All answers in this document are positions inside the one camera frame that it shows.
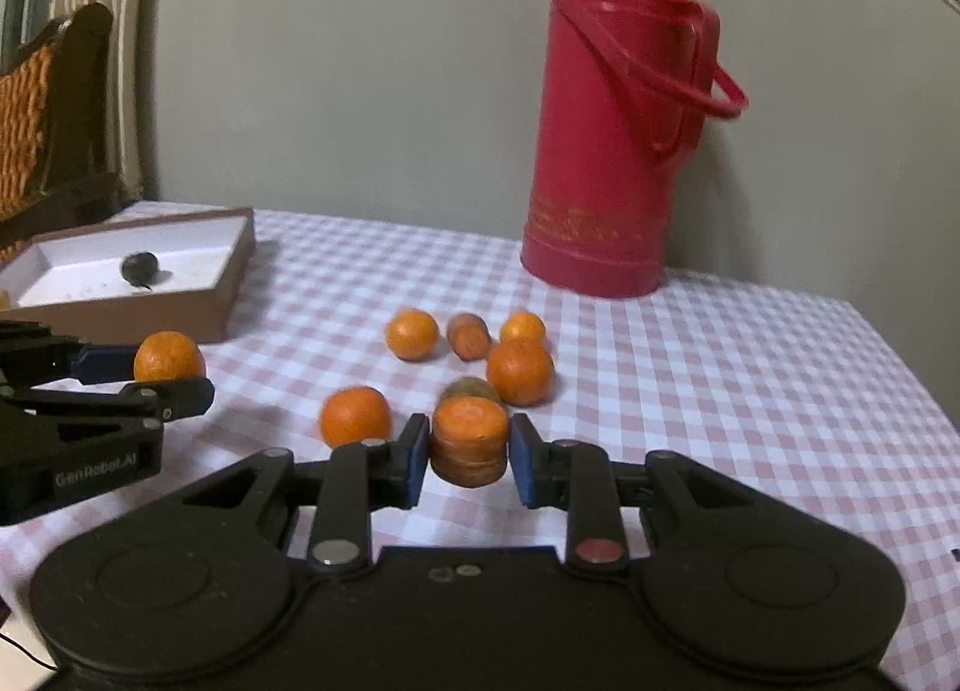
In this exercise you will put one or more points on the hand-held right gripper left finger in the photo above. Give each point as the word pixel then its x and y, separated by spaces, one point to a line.
pixel 416 467

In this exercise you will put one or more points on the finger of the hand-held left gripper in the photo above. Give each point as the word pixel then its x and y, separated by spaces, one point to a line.
pixel 105 364
pixel 176 398

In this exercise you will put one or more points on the wicker wooden sofa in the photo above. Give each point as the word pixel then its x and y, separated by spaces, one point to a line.
pixel 30 128

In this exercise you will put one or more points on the brown kiwi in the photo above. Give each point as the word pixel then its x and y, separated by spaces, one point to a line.
pixel 471 386

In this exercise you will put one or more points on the pink checked tablecloth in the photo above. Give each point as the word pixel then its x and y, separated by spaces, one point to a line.
pixel 750 398

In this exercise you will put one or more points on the thick carrot chunk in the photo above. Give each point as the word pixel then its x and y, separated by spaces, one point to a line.
pixel 469 436

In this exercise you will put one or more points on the dark round fruit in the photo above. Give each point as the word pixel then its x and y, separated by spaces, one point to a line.
pixel 139 267

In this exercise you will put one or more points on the red thermos flask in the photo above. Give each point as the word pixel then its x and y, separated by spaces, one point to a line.
pixel 600 173

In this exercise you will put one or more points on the small orange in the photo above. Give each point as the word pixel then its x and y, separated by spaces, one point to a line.
pixel 523 327

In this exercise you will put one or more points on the large orange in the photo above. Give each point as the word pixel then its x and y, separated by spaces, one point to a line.
pixel 520 372

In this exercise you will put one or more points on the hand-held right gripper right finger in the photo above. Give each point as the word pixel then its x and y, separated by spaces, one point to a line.
pixel 522 467

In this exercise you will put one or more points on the white shallow cardboard box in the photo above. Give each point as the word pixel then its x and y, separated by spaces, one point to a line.
pixel 202 316

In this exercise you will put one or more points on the brown oval fruit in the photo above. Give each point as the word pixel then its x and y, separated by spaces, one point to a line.
pixel 469 337

